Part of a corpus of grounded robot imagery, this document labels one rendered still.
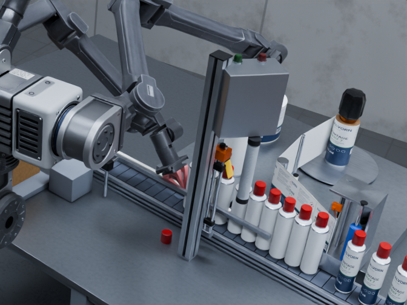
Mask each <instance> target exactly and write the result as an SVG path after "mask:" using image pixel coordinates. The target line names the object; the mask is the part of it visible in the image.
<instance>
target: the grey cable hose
mask: <svg viewBox="0 0 407 305"><path fill-rule="evenodd" d="M261 140H262V138H261V137H260V136H255V137H248V141H247V143H248V144H247V149H246V153H245V158H244V162H243V167H242V173H241V177H240V182H239V188H238V192H237V195H236V202H237V203H239V204H241V205H245V204H247V203H248V199H249V194H250V189H251V184H252V180H253V175H254V170H255V166H256V160H257V155H258V152H259V147H260V143H261Z"/></svg>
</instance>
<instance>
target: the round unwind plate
mask: <svg viewBox="0 0 407 305"><path fill-rule="evenodd" d="M325 154H326V151H325V152H323V153H322V154H320V155H319V156H317V157H315V158H313V159H312V160H310V161H309V162H307V163H305V164H304V165H302V166H301V167H300V168H301V169H302V170H303V171H305V172H306V173H307V174H309V175H310V176H311V177H314V178H315V179H317V180H320V181H322V182H325V183H328V184H331V185H335V184H336V183H337V182H338V181H339V180H340V179H341V178H342V177H343V176H344V175H345V174H348V175H350V176H352V177H355V178H357V179H359V180H361V181H363V182H365V183H367V184H369V183H371V182H373V181H374V180H375V179H376V178H377V175H378V173H379V169H378V166H377V164H376V162H375V161H374V159H373V158H372V157H371V156H370V155H369V154H367V153H366V152H364V151H363V150H362V149H360V148H358V147H356V146H353V149H352V153H351V157H350V159H349V164H348V166H346V167H343V168H337V167H334V166H331V165H329V164H327V163H326V162H325V159H324V157H325Z"/></svg>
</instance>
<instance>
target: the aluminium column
mask: <svg viewBox="0 0 407 305"><path fill-rule="evenodd" d="M232 59H233V55H231V54H228V53H226V52H224V51H221V50H217V51H215V52H213V53H211V54H209V58H208V66H207V73H206V78H205V85H204V89H203V96H202V103H201V108H200V115H199V122H198V127H197V134H196V141H195V146H194V153H193V160H192V164H191V171H190V179H189V183H188V190H187V197H186V202H185V209H184V216H183V220H182V228H181V232H180V239H179V247H178V251H177V255H178V256H180V257H181V258H183V259H185V260H187V261H190V260H192V259H193V258H194V257H195V256H196V255H197V252H198V248H199V242H200V235H201V232H202V225H203V221H204V215H205V208H206V204H207V198H208V191H209V187H210V181H211V175H212V170H213V164H214V158H215V153H216V147H217V141H218V137H217V136H216V134H215V132H214V131H213V129H214V122H215V118H216V111H217V104H218V101H219V94H220V88H221V83H222V76H223V70H224V68H225V67H226V66H229V65H231V63H232Z"/></svg>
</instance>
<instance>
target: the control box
mask: <svg viewBox="0 0 407 305"><path fill-rule="evenodd" d="M242 61H243V62H242V64H240V65H238V64H234V63H233V60H232V63H231V65H229V66H226V67H225V68H224V70H223V76H222V83H221V88H220V94H219V101H218V104H217V111H216V118H215V122H214V129H213V131H214V132H215V134H216V136H217V137H218V138H219V139H231V138H240V137H255V136H270V135H275V134H276V131H277V126H278V123H279V117H280V113H281V109H282V104H283V99H284V96H285V91H286V86H287V83H288V78H289V72H287V71H286V69H284V68H283V66H282V65H281V64H280V63H279V62H278V61H277V60H276V59H275V58H267V59H266V63H265V64H261V63H258V62H257V59H242Z"/></svg>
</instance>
